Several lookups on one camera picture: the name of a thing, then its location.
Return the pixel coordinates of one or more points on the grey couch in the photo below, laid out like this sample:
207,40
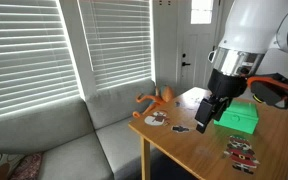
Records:
67,146

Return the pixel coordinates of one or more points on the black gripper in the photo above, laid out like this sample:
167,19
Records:
225,85

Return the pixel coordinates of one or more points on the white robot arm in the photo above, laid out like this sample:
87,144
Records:
250,23

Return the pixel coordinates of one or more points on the wrist camera with orange mount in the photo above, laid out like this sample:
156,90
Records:
267,91

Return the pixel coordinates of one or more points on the white window blind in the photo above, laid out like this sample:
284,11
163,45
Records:
120,40
24,53

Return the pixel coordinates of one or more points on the wooden table leg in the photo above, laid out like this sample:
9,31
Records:
145,158

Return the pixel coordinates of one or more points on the red patterned pillow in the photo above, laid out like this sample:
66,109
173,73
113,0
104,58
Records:
27,168

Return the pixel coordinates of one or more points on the Santa figure sticker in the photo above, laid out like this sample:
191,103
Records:
241,155

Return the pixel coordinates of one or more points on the black door deadbolt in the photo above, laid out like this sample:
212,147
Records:
184,55

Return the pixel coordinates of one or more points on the orange octopus plush toy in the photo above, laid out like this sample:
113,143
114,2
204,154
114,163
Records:
164,93

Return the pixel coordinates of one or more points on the black sticker with white edge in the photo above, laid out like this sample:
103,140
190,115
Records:
180,129

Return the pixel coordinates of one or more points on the white door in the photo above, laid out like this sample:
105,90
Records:
197,50

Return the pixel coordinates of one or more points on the green lunch box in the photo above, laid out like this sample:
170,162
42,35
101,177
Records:
244,116

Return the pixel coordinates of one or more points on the snowman sticker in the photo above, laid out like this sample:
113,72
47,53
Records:
156,118

